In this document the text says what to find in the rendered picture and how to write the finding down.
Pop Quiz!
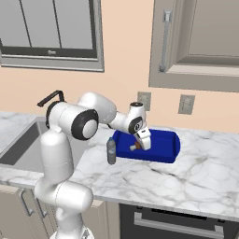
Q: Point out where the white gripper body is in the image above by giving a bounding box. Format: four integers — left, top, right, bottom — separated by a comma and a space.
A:
136, 131, 152, 152

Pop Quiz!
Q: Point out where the orange produce item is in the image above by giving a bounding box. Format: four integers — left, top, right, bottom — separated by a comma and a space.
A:
129, 141, 141, 152

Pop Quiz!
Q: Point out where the blue tray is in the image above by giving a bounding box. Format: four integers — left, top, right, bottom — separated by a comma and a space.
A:
111, 128, 181, 164

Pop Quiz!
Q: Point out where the black sink faucet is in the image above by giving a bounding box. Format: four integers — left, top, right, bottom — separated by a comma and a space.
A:
36, 90, 65, 130

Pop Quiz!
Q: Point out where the grey metal sink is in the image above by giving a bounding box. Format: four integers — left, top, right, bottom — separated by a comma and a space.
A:
0, 119, 91, 174

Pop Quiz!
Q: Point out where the grey bottle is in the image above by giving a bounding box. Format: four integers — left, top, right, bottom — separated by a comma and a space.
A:
106, 136, 117, 165

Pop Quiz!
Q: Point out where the black dishwasher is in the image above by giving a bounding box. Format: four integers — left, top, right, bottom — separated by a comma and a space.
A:
119, 203, 239, 239

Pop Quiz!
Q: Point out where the grey framed window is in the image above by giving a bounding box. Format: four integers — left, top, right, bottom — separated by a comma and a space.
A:
0, 0, 105, 73

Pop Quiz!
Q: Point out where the grey wall socket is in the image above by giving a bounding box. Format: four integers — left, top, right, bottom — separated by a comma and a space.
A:
177, 93, 196, 116
136, 91, 152, 112

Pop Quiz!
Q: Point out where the grey dishwasher handle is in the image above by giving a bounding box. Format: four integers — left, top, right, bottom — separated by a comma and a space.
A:
134, 211, 225, 239

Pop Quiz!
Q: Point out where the grey cupboard door handle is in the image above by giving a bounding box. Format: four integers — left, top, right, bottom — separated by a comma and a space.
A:
159, 8, 173, 73

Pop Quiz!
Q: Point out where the grey wall cupboard door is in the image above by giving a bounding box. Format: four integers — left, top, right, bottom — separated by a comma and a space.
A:
148, 0, 239, 93

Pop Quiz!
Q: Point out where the grey base cupboard handle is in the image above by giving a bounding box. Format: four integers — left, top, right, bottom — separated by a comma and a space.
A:
36, 199, 49, 218
19, 190, 35, 218

